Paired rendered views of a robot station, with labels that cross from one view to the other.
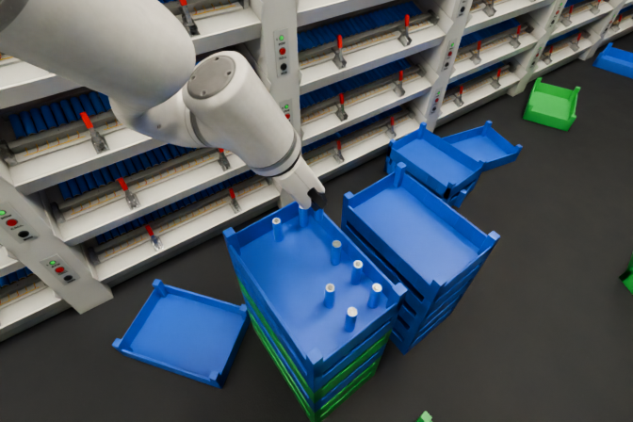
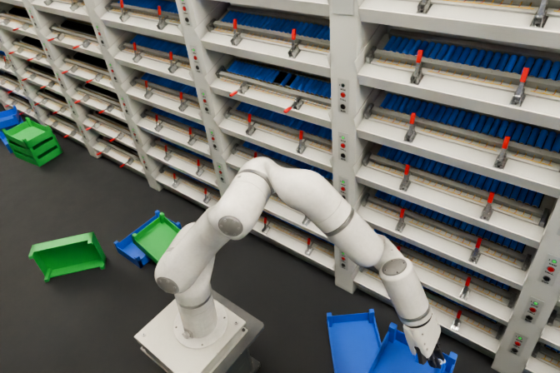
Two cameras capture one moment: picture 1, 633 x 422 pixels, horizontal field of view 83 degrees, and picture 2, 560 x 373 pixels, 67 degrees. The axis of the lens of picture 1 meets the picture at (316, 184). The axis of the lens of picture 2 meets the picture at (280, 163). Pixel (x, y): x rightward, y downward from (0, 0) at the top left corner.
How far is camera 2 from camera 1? 0.79 m
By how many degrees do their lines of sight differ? 55
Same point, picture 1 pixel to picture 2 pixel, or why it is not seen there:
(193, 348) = (350, 361)
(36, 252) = not seen: hidden behind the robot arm
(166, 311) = (362, 329)
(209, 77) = (392, 266)
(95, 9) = (345, 242)
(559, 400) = not seen: outside the picture
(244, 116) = (391, 290)
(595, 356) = not seen: outside the picture
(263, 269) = (391, 361)
